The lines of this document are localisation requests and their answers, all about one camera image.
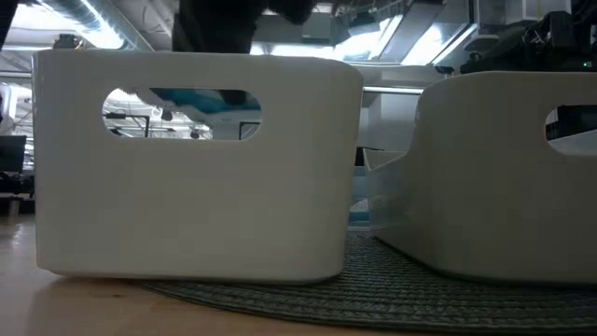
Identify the silver ventilation duct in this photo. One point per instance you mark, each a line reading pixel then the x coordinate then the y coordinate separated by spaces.
pixel 93 14

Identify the black ceiling camera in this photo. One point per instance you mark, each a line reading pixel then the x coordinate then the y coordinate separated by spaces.
pixel 444 70

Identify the grey woven placemat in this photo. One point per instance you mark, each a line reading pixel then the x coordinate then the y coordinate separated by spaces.
pixel 396 289

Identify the black metal frame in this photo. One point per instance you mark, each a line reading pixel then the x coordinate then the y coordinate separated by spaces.
pixel 126 116

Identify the grey ceiling box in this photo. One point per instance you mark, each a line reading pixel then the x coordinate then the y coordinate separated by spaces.
pixel 317 30

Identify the black computer monitor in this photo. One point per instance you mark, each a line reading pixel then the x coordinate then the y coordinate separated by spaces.
pixel 11 154

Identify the black round ceiling fixture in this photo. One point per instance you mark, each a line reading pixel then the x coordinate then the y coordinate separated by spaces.
pixel 67 42

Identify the blue white wrapped granola bar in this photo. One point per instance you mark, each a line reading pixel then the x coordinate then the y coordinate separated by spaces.
pixel 360 210

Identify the white light tube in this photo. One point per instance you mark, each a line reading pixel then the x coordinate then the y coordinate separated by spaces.
pixel 392 90

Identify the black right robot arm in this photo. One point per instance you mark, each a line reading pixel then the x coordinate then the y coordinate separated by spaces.
pixel 550 42

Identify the clear plastic container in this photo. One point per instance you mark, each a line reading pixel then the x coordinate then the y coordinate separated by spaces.
pixel 380 158

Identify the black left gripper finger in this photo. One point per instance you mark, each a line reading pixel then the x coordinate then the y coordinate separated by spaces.
pixel 233 97

